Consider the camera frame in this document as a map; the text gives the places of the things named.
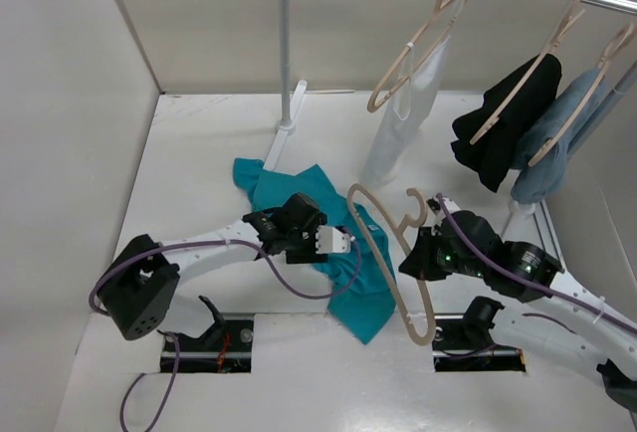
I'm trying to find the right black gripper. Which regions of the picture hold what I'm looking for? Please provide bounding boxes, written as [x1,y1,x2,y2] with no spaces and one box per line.
[398,225,486,280]

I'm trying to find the beige wooden hanger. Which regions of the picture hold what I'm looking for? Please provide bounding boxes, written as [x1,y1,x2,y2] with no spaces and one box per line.
[345,181,437,347]

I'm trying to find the teal t shirt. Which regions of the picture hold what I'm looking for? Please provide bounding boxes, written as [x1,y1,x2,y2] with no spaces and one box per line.
[232,158,396,344]

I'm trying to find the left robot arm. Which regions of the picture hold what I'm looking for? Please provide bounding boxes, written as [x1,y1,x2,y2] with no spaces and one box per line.
[90,193,337,349]

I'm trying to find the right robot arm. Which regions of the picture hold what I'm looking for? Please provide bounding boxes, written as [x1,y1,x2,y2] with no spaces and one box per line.
[399,210,636,411]

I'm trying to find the black hanging shirt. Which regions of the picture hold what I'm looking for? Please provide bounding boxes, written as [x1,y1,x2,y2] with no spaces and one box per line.
[451,54,562,193]

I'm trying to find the light blue hanging shirt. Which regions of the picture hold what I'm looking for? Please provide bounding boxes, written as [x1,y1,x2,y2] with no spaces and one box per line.
[510,68,614,207]

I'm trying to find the white hanging shirt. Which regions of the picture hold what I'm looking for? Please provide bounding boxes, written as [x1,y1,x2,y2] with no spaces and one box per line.
[359,37,451,189]

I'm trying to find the hanger holding white shirt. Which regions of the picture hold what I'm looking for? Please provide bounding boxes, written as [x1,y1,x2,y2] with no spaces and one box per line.
[366,0,475,114]

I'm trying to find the hanger holding black shirt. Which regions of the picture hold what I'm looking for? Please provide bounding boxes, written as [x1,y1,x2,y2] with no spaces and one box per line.
[469,0,585,145]

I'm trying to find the hanger holding blue shirt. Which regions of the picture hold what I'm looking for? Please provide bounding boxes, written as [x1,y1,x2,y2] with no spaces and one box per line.
[527,23,637,169]

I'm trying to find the white rack base foot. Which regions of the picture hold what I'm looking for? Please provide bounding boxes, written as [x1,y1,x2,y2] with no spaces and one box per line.
[264,80,308,171]

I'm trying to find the left rack pole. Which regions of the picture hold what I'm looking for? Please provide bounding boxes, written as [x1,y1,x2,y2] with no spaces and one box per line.
[279,0,291,121]

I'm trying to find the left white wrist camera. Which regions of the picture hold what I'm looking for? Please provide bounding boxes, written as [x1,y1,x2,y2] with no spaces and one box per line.
[315,225,353,255]

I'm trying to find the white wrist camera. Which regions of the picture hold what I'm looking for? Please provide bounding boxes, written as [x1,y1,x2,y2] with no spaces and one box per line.
[315,225,353,255]
[427,196,463,220]

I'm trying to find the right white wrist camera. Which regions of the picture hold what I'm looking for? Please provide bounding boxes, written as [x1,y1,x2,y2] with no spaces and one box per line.
[427,196,463,220]

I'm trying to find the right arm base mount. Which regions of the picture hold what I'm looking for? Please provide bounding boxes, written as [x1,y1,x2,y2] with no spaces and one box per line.
[432,297,527,373]

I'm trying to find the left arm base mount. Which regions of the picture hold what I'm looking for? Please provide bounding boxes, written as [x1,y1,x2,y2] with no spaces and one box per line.
[159,296,255,374]

